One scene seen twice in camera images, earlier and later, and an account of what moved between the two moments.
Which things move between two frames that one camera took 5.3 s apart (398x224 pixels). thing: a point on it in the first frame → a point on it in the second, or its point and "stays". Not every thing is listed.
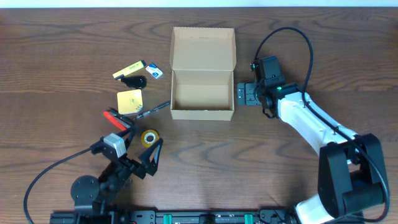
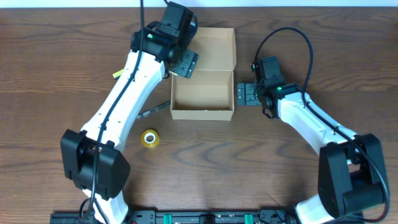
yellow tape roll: [148, 137] stays
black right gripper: [247, 94] stays
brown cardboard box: [203, 60] stays
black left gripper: [130, 160] → [185, 63]
